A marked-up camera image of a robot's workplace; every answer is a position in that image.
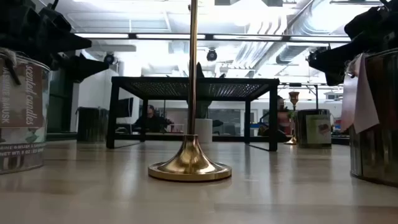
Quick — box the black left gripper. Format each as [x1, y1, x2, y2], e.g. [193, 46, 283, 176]
[0, 0, 109, 83]

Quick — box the green label candle tin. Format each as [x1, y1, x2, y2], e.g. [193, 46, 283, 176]
[295, 108, 333, 149]

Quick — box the ribbed silver candle tin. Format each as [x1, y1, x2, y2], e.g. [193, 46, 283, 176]
[76, 106, 109, 144]

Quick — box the jasmine musk scented candle tin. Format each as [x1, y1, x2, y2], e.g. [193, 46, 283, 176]
[0, 48, 51, 175]

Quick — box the orange label candle tin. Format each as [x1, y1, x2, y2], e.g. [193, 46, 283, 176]
[340, 48, 398, 189]

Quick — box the tall gold candlestick holder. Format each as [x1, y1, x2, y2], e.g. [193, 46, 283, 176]
[147, 0, 233, 182]

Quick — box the black ceiling spotlight cluster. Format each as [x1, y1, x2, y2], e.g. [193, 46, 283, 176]
[306, 45, 331, 60]

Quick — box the overhead light bar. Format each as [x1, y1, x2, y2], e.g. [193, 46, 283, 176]
[73, 32, 352, 44]

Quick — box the person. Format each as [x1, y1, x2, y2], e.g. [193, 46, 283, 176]
[133, 105, 174, 134]
[276, 95, 293, 136]

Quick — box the black perforated metal stand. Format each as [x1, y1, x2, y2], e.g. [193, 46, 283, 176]
[105, 76, 280, 152]

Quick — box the snake plant in white pot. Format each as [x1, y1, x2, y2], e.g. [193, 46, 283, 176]
[182, 61, 215, 144]

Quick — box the black background frame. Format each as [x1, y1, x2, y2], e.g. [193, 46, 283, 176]
[279, 82, 320, 110]

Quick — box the silver ventilation duct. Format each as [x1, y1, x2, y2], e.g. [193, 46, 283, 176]
[251, 0, 354, 66]

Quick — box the black wall monitor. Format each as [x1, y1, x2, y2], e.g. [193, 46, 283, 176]
[116, 97, 134, 118]

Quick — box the black table rail frame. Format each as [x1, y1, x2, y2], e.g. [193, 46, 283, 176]
[46, 132, 351, 146]

